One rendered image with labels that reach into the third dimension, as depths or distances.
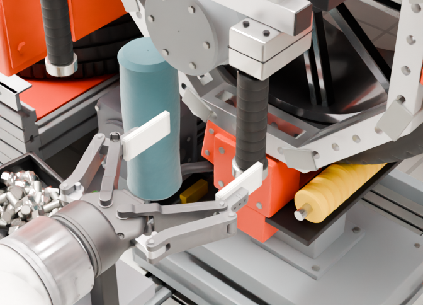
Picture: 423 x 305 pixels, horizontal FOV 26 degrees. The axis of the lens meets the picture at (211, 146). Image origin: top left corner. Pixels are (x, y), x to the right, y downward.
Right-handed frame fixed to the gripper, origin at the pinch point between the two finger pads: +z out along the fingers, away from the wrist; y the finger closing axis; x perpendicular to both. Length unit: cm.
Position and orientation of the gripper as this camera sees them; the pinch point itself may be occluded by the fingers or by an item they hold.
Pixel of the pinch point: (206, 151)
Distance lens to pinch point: 101.2
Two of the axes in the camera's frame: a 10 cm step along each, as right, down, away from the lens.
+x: 0.0, -7.7, -6.3
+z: 6.6, -4.7, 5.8
